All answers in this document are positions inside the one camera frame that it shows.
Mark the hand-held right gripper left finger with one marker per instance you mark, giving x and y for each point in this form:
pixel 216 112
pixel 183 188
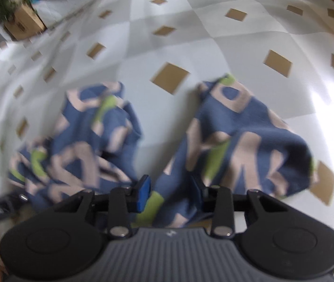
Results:
pixel 143 194

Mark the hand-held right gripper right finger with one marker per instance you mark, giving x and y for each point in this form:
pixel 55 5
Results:
pixel 203 198

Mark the blue letter-print pants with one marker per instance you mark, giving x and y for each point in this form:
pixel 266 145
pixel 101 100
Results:
pixel 243 141

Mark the grey white checkered mat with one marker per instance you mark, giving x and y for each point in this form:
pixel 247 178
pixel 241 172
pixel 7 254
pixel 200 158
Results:
pixel 228 53

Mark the cardboard box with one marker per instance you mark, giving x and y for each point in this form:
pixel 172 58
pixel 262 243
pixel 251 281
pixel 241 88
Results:
pixel 24 20

